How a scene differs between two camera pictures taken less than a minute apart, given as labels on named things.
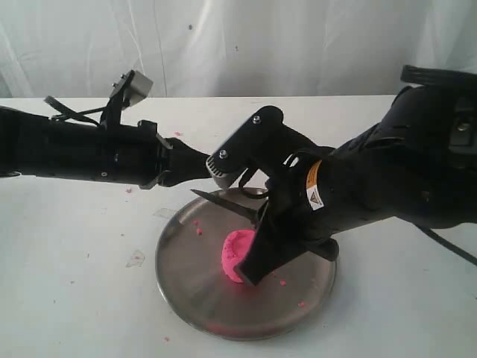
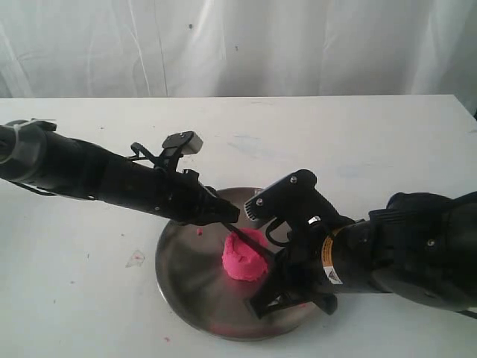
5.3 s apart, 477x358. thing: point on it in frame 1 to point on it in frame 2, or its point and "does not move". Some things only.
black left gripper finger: (169, 177) to (195, 220)
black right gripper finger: (277, 238) to (280, 290)
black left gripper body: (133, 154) to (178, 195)
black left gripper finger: (182, 153) to (217, 209)
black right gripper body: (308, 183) to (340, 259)
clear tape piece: (137, 259) does not move
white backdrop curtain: (210, 48) does not move
